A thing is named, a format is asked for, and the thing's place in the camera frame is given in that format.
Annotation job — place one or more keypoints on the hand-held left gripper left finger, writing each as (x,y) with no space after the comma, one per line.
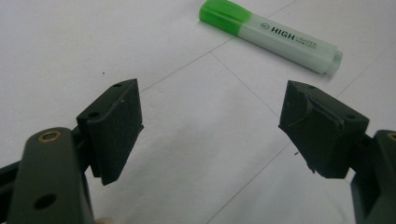
(112,130)

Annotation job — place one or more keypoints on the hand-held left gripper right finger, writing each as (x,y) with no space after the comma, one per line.
(323,130)

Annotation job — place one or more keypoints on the green highlighter pen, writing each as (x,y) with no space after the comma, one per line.
(280,39)

